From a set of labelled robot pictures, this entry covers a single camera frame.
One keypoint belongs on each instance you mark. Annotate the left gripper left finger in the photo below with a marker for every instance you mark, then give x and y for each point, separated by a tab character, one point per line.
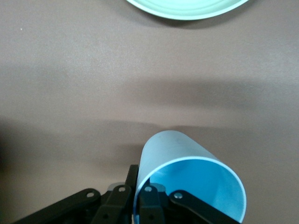
112	205

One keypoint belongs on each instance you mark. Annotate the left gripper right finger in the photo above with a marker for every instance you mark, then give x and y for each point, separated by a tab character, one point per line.
151	205

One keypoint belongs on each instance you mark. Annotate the pale green plate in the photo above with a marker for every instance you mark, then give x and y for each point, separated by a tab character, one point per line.
187	9

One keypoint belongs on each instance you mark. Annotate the blue plastic cup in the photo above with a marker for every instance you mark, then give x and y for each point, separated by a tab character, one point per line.
177	149

